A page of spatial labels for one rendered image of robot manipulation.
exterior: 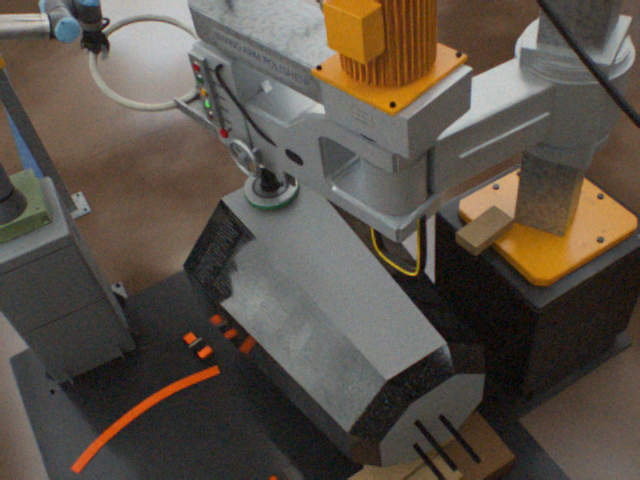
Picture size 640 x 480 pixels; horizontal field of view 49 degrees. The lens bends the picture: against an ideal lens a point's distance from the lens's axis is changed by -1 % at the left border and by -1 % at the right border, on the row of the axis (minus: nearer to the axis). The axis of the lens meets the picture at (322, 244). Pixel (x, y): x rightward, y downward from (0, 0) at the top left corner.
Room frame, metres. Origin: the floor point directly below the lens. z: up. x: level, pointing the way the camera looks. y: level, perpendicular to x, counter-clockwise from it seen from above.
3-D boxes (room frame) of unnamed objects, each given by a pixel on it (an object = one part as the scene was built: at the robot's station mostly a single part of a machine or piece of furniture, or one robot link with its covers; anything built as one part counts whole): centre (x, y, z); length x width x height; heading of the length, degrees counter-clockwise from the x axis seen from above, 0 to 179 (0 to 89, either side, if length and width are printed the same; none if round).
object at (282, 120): (1.70, -0.07, 1.32); 0.74 x 0.23 x 0.49; 37
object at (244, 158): (1.85, 0.18, 1.22); 0.15 x 0.10 x 0.15; 37
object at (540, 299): (1.73, -0.85, 0.37); 0.66 x 0.66 x 0.74; 23
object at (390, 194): (1.49, -0.24, 1.36); 0.19 x 0.19 x 0.20
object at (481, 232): (1.68, -0.60, 0.81); 0.20 x 0.10 x 0.05; 121
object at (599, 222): (1.73, -0.85, 0.76); 0.49 x 0.49 x 0.05; 23
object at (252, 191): (2.02, 0.16, 0.89); 0.21 x 0.21 x 0.01
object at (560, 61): (1.73, -0.85, 1.36); 0.35 x 0.35 x 0.41
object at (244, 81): (1.95, 0.11, 1.34); 0.36 x 0.22 x 0.45; 37
